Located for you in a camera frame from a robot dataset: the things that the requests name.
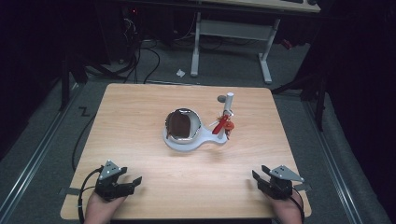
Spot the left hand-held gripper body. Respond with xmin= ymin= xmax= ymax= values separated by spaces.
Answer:
xmin=93 ymin=160 xmax=135 ymax=202

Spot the black floor cable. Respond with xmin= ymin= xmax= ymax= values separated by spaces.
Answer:
xmin=71 ymin=113 xmax=97 ymax=172

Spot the black metal stand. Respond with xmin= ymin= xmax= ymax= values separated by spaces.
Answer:
xmin=270 ymin=69 xmax=332 ymax=133
xmin=58 ymin=50 xmax=90 ymax=112

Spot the person's left hand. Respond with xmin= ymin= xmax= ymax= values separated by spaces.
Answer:
xmin=83 ymin=191 xmax=128 ymax=224

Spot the metal floor rail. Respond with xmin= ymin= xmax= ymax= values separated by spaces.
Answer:
xmin=0 ymin=83 xmax=82 ymax=220
xmin=302 ymin=99 xmax=364 ymax=224

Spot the white metal frame desk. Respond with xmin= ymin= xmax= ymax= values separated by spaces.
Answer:
xmin=190 ymin=0 xmax=322 ymax=85

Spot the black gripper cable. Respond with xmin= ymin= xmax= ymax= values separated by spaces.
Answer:
xmin=77 ymin=167 xmax=105 ymax=224
xmin=290 ymin=187 xmax=306 ymax=224

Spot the shiny silver bowl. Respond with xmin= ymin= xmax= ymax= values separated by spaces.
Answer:
xmin=164 ymin=107 xmax=203 ymax=145

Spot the bundle of black cables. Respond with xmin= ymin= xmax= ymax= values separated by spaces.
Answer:
xmin=120 ymin=13 xmax=162 ymax=85

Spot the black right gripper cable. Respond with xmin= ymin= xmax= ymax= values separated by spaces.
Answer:
xmin=290 ymin=187 xmax=306 ymax=224

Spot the keychain with red strap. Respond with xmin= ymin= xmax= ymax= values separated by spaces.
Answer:
xmin=211 ymin=108 xmax=236 ymax=140

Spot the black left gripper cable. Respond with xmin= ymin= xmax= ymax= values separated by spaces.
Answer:
xmin=77 ymin=167 xmax=105 ymax=224

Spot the white stand with pegs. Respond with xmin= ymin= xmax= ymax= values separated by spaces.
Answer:
xmin=162 ymin=91 xmax=235 ymax=153

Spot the grey tape strip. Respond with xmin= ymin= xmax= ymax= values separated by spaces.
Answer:
xmin=293 ymin=183 xmax=313 ymax=192
xmin=63 ymin=187 xmax=82 ymax=197

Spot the person's right hand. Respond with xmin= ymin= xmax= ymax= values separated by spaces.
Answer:
xmin=265 ymin=189 xmax=305 ymax=224

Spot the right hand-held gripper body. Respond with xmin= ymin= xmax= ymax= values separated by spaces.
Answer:
xmin=256 ymin=164 xmax=305 ymax=201

